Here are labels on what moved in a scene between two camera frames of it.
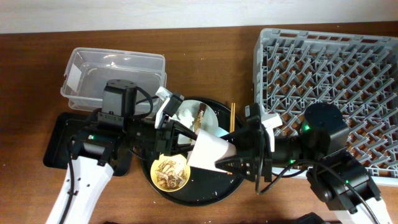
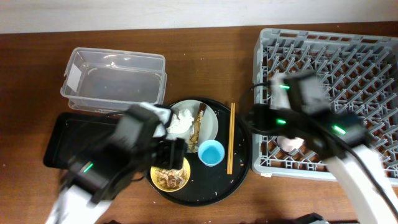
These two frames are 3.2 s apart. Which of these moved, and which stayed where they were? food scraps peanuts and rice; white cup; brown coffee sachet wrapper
Moved: white cup
Stayed: food scraps peanuts and rice; brown coffee sachet wrapper
